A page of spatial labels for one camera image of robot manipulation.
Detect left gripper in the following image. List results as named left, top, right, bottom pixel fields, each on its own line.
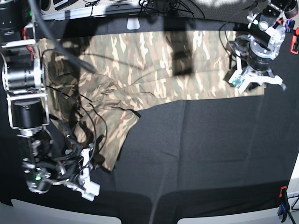
left=244, top=82, right=264, bottom=92

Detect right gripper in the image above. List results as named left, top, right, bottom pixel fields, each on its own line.
left=70, top=144, right=105, bottom=184

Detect camouflage t-shirt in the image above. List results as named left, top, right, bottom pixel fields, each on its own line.
left=38, top=30, right=264, bottom=171

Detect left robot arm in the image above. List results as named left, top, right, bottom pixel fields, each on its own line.
left=228, top=0, right=299, bottom=92

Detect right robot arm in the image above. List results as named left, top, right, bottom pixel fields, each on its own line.
left=0, top=36, right=100, bottom=201

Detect orange clamp top right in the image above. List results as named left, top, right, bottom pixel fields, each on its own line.
left=290, top=28, right=299, bottom=55

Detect orange clamp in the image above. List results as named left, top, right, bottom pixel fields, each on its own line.
left=290, top=28, right=299, bottom=55
left=277, top=186, right=290, bottom=223

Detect black table cloth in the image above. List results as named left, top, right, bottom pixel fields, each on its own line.
left=0, top=17, right=299, bottom=221

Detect orange clamp bottom right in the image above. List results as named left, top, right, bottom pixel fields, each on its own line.
left=277, top=186, right=290, bottom=223

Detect white tape patch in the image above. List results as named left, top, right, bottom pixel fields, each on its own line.
left=127, top=14, right=140, bottom=30

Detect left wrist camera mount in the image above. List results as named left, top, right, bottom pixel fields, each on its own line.
left=228, top=55, right=287, bottom=92

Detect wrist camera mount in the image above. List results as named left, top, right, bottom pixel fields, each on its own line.
left=228, top=55, right=287, bottom=92
left=64, top=148, right=100, bottom=202

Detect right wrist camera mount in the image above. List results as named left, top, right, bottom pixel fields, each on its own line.
left=64, top=148, right=100, bottom=202

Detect black cables on desk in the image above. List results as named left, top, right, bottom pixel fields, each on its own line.
left=137, top=0, right=206, bottom=19

